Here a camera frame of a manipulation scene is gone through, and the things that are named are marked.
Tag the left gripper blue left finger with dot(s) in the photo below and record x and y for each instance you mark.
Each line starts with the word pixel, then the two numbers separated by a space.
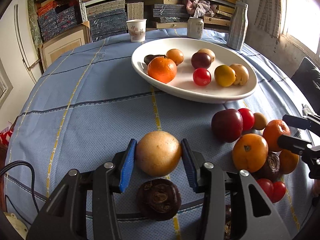
pixel 126 165

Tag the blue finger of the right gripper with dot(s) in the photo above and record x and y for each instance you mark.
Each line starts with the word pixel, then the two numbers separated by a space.
pixel 295 145
pixel 297 122

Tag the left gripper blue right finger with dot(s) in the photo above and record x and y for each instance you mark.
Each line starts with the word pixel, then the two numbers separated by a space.
pixel 190 165

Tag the large yellow passion fruit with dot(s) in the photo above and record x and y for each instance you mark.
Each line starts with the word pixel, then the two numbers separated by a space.
pixel 158 153

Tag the dark brown mangosteen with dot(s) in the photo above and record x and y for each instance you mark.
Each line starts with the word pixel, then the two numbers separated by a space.
pixel 158 199

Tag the dark red plum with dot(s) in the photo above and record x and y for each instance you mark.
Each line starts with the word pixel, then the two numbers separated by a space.
pixel 227 125

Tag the tan potato-like fruit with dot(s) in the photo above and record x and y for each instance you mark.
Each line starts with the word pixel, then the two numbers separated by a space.
pixel 242 74

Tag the yellow orange citrus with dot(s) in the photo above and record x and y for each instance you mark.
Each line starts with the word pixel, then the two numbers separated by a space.
pixel 224 75

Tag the red cherry tomato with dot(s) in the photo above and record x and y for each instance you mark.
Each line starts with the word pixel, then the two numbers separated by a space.
pixel 202 77

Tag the orange mandarin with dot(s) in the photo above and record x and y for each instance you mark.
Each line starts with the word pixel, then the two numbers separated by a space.
pixel 162 69

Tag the small tan fruit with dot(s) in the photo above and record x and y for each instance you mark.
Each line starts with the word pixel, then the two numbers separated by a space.
pixel 175 55

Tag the small orange kumquat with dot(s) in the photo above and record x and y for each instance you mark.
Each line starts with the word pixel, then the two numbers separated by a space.
pixel 288 161

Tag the small red tomato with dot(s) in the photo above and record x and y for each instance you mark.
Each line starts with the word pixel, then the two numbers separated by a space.
pixel 279 190

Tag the black cushion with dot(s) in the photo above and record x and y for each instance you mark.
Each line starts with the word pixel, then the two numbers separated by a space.
pixel 306 78

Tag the orange tangerine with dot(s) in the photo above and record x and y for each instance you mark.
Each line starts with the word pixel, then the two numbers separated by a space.
pixel 250 152

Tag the blue checked tablecloth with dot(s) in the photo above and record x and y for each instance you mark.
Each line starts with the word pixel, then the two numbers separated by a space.
pixel 90 103

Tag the white oval plate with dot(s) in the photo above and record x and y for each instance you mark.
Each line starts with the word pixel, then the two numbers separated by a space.
pixel 183 85

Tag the dark plum on table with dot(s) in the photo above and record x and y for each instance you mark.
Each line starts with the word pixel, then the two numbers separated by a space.
pixel 201 60

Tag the silver metal bottle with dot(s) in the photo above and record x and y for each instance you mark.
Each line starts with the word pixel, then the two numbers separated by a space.
pixel 238 26

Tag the cream wooden board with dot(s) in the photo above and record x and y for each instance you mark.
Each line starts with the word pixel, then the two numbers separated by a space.
pixel 17 224

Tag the framed cardboard panel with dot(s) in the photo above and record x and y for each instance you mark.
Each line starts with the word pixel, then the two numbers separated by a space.
pixel 70 39

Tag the white paper cup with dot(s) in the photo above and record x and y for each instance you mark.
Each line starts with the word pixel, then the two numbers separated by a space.
pixel 137 29

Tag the white drink can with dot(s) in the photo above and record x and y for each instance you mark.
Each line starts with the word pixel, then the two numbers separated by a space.
pixel 195 28

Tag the pink crumpled cloth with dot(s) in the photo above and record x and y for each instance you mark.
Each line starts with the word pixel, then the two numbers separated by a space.
pixel 199 8

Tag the metal storage shelf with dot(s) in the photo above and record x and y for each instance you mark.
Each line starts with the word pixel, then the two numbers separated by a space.
pixel 108 17

